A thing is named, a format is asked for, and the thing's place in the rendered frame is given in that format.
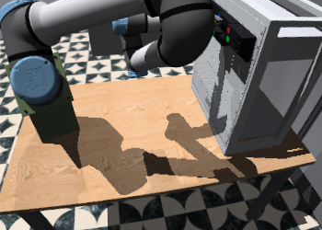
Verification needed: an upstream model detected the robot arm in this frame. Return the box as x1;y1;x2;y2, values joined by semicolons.
0;0;215;106

